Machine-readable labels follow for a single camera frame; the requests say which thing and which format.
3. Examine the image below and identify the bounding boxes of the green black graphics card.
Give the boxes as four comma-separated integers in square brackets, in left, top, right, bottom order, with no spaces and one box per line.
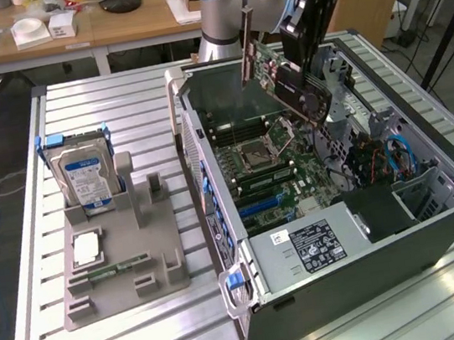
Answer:
[230,0,337,137]

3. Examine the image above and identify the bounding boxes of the metal socket cover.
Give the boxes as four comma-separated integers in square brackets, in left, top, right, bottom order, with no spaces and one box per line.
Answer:
[264,116,300,159]

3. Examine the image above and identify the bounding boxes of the silver disk bay cage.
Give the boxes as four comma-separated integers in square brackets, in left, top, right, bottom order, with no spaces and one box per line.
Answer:
[305,74,379,167]

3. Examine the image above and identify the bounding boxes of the white paper booklet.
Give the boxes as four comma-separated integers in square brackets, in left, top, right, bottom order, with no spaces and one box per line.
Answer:
[166,0,204,28]

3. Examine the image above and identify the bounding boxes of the CPU socket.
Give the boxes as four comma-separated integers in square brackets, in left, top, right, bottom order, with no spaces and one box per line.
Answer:
[240,137,282,173]

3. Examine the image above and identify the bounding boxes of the RAM stick with white label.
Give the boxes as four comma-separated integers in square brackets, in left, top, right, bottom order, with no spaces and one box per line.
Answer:
[234,167,298,198]

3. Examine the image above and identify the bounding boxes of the green motherboard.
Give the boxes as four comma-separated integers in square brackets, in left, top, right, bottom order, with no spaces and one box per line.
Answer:
[202,102,349,243]

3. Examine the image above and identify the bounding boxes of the blue expansion slot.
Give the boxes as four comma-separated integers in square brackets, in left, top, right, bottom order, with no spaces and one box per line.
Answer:
[236,196,283,219]

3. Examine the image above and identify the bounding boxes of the black plastic air shroud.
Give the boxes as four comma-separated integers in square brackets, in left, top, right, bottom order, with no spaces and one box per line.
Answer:
[328,183,421,249]

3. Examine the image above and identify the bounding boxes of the perforated silver disk bay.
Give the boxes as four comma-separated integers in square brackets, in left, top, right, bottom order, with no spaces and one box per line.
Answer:
[390,162,454,225]

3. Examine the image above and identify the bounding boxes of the grey power supply unit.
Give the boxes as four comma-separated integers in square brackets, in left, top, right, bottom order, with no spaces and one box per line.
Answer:
[241,198,381,301]

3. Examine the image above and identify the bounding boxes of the small white cardboard box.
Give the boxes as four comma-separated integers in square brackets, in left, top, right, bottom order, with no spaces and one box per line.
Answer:
[46,9,80,40]

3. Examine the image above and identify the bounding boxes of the grey foil packet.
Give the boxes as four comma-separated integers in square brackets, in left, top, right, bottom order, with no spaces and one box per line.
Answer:
[40,0,66,14]

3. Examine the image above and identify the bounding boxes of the hard disk in blue caddy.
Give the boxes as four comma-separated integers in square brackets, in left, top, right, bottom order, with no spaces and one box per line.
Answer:
[32,125,122,224]

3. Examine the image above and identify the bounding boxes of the white tray with round hollow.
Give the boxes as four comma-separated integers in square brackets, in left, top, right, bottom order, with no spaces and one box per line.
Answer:
[9,15,54,52]

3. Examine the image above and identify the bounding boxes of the black open PC case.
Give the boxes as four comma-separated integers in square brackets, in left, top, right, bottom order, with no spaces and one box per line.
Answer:
[162,15,454,340]

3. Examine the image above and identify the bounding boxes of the bare green RAM stick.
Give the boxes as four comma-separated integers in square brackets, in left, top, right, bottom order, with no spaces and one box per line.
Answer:
[84,253,152,285]

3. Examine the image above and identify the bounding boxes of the wooden desk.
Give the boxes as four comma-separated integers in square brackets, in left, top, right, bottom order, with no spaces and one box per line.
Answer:
[0,0,325,91]

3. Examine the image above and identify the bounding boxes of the silver CPU chip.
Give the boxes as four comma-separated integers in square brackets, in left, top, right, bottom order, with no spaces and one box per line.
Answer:
[69,233,105,268]

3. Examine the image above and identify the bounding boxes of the black office chair base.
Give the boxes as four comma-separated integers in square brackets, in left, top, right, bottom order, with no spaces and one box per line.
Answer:
[0,69,41,122]

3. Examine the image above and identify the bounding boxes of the grey parts rack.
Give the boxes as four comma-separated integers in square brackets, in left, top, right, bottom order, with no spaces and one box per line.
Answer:
[41,144,197,334]

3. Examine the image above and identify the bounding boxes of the pale plastic case handle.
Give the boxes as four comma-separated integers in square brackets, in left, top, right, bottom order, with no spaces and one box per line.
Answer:
[216,261,260,320]
[163,67,194,138]

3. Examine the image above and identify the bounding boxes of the blue disk wire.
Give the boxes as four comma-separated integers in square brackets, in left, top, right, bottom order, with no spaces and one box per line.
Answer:
[382,131,420,182]

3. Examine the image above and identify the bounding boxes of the blue handle latch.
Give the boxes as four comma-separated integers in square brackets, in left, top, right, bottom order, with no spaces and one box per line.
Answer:
[226,272,244,291]

